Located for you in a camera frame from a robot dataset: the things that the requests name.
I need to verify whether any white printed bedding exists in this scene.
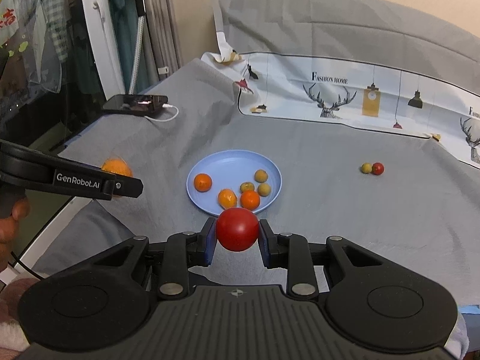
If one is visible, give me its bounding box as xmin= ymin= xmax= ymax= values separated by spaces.
xmin=200 ymin=50 xmax=480 ymax=166

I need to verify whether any teal hanging cloth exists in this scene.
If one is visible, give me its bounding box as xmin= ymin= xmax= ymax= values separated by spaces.
xmin=107 ymin=0 xmax=139 ymax=94

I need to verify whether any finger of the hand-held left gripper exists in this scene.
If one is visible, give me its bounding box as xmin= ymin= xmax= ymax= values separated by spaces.
xmin=111 ymin=176 xmax=144 ymax=200

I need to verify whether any black smartphone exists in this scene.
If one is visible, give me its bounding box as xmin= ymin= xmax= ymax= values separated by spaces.
xmin=102 ymin=94 xmax=169 ymax=117

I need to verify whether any white charging cable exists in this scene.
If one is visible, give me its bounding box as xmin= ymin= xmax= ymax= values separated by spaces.
xmin=146 ymin=103 xmax=179 ymax=123

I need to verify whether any pink white cloth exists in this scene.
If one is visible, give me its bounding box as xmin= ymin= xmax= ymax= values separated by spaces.
xmin=0 ymin=277 xmax=42 ymax=351

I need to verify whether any black cable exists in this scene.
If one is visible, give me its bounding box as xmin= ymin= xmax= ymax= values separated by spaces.
xmin=9 ymin=249 xmax=42 ymax=280

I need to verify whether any white door frame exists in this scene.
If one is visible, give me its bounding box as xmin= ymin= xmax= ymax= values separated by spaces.
xmin=77 ymin=0 xmax=126 ymax=96

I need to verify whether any blue plastic plate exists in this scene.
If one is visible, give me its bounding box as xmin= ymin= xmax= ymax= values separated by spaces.
xmin=186 ymin=150 xmax=283 ymax=217

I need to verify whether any white bed frame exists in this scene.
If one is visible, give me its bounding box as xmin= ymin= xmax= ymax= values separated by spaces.
xmin=15 ymin=197 xmax=94 ymax=271

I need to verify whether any grey bed sheet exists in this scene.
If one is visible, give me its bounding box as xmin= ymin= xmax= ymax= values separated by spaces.
xmin=32 ymin=58 xmax=480 ymax=308

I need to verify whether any grey curtain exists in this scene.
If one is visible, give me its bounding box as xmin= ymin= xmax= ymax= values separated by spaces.
xmin=144 ymin=0 xmax=184 ymax=81

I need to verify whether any colourful printed cloth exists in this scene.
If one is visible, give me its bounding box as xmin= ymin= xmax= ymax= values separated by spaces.
xmin=0 ymin=0 xmax=21 ymax=40

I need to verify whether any orange mandarin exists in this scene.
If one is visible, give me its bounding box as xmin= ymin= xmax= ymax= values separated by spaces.
xmin=218 ymin=188 xmax=238 ymax=209
xmin=240 ymin=190 xmax=261 ymax=211
xmin=100 ymin=156 xmax=134 ymax=199
xmin=193 ymin=173 xmax=213 ymax=193

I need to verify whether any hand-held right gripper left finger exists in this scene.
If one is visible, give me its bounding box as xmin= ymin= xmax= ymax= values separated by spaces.
xmin=90 ymin=217 xmax=219 ymax=301

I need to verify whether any person's left hand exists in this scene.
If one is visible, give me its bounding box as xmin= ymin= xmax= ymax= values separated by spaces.
xmin=0 ymin=197 xmax=31 ymax=271

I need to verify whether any plaid shirt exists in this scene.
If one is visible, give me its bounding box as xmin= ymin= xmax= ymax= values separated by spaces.
xmin=22 ymin=0 xmax=87 ymax=94

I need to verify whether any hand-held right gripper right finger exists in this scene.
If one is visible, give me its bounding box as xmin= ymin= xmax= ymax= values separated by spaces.
xmin=259 ymin=219 xmax=391 ymax=301

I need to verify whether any standing garment steamer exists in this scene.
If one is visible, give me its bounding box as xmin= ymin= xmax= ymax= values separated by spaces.
xmin=107 ymin=0 xmax=166 ymax=94

